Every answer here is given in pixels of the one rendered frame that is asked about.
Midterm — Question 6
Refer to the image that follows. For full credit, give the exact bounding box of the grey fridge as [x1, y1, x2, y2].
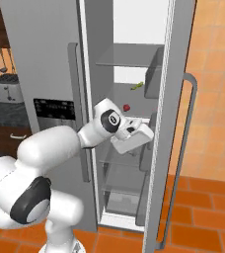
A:
[0, 0, 197, 253]

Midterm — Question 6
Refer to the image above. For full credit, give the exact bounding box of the green vegetable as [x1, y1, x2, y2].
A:
[130, 81, 145, 91]

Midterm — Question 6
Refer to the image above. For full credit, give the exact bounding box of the open grey fridge door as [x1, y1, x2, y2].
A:
[135, 0, 197, 253]

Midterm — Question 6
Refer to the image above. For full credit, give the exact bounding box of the silver toaster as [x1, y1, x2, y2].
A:
[0, 73, 25, 104]

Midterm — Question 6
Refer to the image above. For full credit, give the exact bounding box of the grey open door handle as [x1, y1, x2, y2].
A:
[156, 72, 198, 251]

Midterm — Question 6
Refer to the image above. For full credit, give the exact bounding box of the grey closed door handle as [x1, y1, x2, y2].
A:
[67, 42, 93, 184]

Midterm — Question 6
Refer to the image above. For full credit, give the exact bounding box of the dark wood drawer front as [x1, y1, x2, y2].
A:
[0, 124, 33, 157]

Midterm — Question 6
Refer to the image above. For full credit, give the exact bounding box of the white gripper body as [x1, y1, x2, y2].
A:
[110, 123, 155, 155]

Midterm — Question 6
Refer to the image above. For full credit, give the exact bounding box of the hanging metal spoon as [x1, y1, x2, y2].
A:
[0, 47, 9, 74]

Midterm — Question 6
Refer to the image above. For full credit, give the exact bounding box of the silver drawer handle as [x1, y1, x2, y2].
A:
[9, 132, 28, 140]

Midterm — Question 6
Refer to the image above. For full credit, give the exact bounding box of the closed grey fridge door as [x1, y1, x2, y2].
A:
[0, 0, 99, 233]

